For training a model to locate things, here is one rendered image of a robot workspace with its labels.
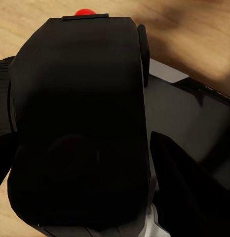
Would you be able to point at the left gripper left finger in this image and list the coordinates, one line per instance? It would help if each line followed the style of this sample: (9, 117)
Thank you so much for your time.
(8, 148)

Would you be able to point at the digital camera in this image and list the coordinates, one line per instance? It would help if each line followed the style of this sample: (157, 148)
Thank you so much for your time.
(74, 92)

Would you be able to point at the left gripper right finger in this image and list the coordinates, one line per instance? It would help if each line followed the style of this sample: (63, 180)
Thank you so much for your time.
(195, 203)

